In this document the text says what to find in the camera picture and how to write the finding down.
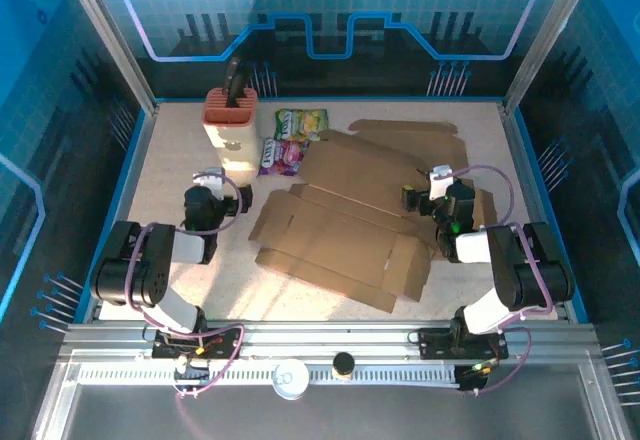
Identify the aluminium frame rail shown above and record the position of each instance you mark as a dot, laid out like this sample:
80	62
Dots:
325	332

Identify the white round lid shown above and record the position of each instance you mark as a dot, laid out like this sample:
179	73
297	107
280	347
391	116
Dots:
291	379

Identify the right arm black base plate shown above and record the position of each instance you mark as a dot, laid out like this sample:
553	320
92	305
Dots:
435	342

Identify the yellow green candy bag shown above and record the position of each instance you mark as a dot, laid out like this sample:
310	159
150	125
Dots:
300	125

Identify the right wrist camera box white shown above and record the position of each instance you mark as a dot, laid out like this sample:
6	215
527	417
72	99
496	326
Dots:
440	182

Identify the aluminium frame post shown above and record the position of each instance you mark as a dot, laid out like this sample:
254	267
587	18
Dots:
560	10
110	35

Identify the cream knife block orange top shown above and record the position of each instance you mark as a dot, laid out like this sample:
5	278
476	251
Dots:
232	140

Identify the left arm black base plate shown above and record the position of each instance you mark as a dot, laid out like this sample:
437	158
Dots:
225	342

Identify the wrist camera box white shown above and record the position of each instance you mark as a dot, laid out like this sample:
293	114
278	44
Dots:
212	182
440	182

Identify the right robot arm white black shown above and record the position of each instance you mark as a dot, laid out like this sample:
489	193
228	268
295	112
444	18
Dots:
525	270

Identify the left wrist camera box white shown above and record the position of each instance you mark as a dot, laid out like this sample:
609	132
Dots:
212	182

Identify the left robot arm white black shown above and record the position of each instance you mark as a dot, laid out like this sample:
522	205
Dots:
150	270

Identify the brown cardboard box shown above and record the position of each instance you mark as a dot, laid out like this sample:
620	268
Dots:
340	230
415	135

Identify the purple candy bag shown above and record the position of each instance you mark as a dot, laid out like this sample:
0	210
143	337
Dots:
280	157

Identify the black round knob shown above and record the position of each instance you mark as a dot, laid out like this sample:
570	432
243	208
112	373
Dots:
343	362

